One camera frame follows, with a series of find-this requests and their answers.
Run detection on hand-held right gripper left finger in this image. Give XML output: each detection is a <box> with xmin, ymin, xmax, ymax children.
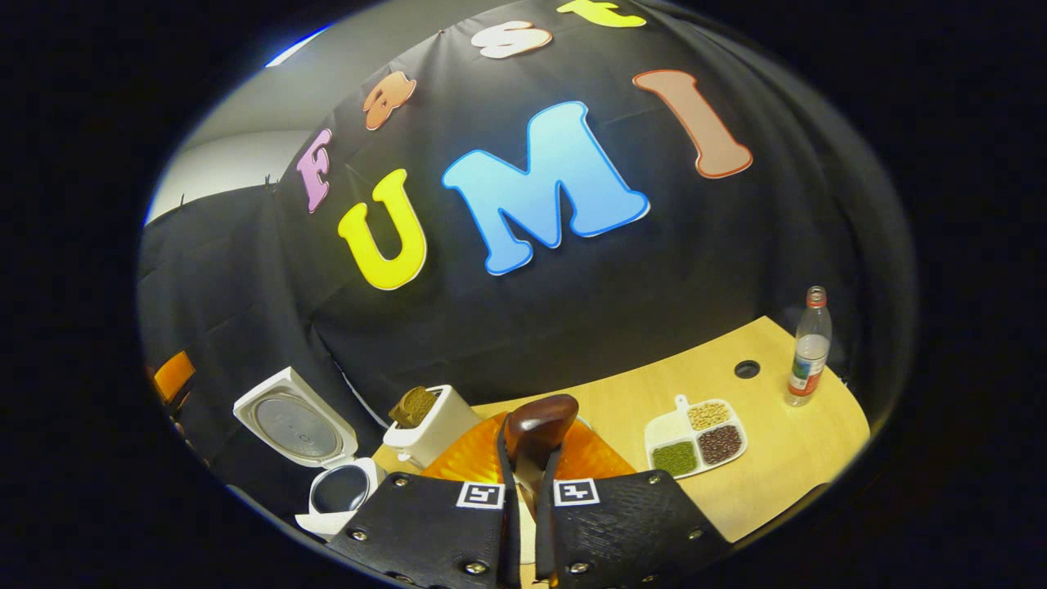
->
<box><xmin>327</xmin><ymin>411</ymin><xmax>522</xmax><ymax>589</ymax></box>

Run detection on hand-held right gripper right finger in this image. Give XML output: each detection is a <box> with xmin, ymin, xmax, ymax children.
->
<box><xmin>536</xmin><ymin>417</ymin><xmax>733</xmax><ymax>589</ymax></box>

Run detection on white rice cooker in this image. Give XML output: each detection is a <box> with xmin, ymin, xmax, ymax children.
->
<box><xmin>233</xmin><ymin>366</ymin><xmax>385</xmax><ymax>537</ymax></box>

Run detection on dark wooden spoon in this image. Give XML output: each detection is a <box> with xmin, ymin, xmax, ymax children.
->
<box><xmin>503</xmin><ymin>394</ymin><xmax>579</xmax><ymax>524</ymax></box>

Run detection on white toaster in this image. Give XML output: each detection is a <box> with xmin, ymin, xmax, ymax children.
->
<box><xmin>383</xmin><ymin>384</ymin><xmax>483</xmax><ymax>469</ymax></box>

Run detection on white divided bean dish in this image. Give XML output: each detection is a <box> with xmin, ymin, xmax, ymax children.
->
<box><xmin>644</xmin><ymin>394</ymin><xmax>748</xmax><ymax>479</ymax></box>

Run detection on brown bread slice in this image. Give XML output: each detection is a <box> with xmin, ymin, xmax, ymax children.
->
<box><xmin>388</xmin><ymin>386</ymin><xmax>438</xmax><ymax>429</ymax></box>

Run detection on clear plastic water bottle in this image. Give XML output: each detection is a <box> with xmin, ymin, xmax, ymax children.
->
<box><xmin>785</xmin><ymin>286</ymin><xmax>833</xmax><ymax>407</ymax></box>

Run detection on black backdrop cloth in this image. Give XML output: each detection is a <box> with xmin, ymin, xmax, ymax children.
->
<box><xmin>139</xmin><ymin>0</ymin><xmax>917</xmax><ymax>524</ymax></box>

